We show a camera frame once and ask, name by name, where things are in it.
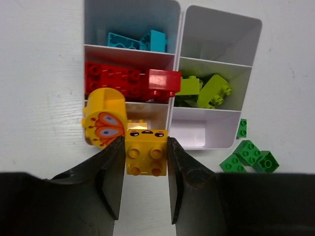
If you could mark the white divided container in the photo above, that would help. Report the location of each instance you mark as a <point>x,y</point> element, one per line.
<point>215,56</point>
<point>132,19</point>

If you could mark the red lego brick spare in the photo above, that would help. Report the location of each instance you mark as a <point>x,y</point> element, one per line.
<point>159,85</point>

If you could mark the red lego brick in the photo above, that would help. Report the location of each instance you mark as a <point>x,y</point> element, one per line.
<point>125,80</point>

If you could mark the teal rounded lego brick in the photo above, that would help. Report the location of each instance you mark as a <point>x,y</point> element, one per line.
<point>119,41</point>

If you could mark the green L-shaped lego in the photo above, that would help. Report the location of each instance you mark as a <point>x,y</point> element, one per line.
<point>247,152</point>

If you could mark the olive green lego brick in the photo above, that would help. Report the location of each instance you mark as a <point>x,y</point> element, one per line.
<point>190,86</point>

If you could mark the yellow flower lego brick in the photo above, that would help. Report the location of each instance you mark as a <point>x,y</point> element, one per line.
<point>104,116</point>

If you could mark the lime green small lego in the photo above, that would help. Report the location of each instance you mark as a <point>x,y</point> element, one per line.
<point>186,101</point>

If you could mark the white right divided container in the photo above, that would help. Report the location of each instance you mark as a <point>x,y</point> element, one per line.
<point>215,56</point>

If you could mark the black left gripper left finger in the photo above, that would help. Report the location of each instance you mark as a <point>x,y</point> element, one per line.
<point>82,201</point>

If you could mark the white left divided container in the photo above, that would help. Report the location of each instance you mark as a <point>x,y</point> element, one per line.
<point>132,19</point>

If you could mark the light blue lego brick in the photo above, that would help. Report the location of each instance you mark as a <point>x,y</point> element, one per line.
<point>154,41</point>

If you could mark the lime green sloped lego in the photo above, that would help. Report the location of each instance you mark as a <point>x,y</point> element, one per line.
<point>213,92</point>

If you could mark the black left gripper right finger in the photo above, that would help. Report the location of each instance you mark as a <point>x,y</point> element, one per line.
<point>205,203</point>

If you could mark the green square lego brick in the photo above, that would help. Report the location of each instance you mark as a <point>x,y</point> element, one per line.
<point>242,129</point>

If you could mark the orange small lego brick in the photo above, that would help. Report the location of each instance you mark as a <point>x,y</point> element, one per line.
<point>146,152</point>

